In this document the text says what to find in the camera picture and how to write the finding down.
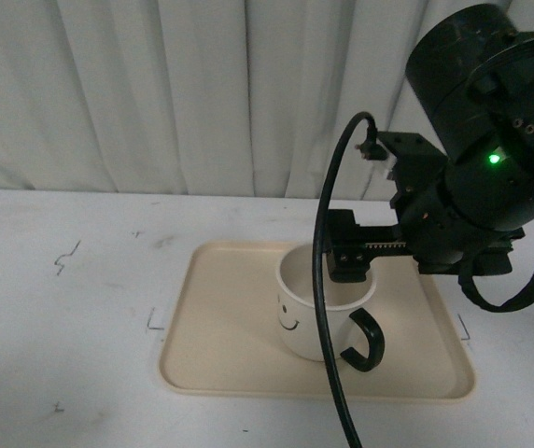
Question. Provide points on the white curtain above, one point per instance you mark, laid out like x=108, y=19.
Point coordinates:
x=241, y=98

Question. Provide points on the white smiley mug black handle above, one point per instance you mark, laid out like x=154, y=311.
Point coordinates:
x=355, y=335

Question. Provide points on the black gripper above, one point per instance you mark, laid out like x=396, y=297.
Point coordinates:
x=441, y=224

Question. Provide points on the beige plastic tray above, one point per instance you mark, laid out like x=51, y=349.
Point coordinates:
x=223, y=339

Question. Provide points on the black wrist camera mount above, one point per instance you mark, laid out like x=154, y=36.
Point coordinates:
x=417, y=165

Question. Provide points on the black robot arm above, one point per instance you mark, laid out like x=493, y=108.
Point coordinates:
x=473, y=75

